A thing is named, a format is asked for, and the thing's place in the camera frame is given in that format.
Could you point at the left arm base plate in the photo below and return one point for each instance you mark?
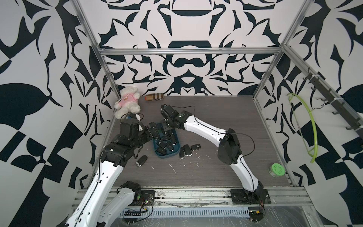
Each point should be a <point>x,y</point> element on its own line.
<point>146,197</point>

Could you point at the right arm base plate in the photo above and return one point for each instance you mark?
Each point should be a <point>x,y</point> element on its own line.
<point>242,196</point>

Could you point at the black connector block left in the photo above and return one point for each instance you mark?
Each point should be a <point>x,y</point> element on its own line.
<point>131,216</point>

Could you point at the black flip key silver end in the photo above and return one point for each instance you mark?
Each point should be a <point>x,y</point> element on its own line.
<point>182,153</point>

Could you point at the black car key box front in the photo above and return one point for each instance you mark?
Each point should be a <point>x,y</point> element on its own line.
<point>161,151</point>

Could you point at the brown checkered pouch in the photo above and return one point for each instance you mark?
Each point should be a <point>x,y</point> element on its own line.
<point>154,97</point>

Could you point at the green tape roll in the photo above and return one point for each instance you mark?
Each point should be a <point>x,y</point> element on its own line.
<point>276,170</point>

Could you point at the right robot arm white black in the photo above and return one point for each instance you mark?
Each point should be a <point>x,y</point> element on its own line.
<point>229,149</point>

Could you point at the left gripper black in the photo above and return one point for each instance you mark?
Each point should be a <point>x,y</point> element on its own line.
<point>149,135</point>

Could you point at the black connector block right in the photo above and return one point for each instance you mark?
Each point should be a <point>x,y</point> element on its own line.
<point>256,216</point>

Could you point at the green plastic hanger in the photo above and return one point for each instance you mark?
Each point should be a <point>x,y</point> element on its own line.
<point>308,132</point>

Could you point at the teal plastic storage box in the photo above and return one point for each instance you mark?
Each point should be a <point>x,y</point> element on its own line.
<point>164,132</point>

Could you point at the black connector block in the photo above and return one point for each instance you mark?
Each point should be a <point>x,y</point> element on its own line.
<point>131,216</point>
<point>256,216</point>

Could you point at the white teddy bear pink shirt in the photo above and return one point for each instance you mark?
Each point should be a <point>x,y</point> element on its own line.
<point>128,102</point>

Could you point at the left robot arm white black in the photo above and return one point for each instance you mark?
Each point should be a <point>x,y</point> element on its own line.
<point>92,210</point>

